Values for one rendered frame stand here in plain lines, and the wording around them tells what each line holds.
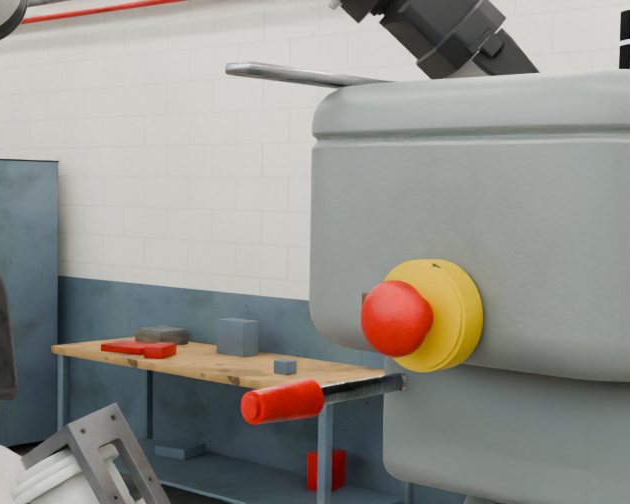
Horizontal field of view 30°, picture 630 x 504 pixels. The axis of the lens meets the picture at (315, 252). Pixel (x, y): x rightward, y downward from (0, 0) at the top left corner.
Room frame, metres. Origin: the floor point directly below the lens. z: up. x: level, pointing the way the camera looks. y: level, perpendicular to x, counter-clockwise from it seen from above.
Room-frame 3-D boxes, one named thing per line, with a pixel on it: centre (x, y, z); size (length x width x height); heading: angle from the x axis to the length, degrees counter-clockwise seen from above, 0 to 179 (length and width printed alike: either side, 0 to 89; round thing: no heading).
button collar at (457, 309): (0.62, -0.06, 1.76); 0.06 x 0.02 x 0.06; 48
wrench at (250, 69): (0.75, -0.03, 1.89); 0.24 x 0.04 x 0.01; 141
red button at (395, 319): (0.61, -0.05, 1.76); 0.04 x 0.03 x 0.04; 48
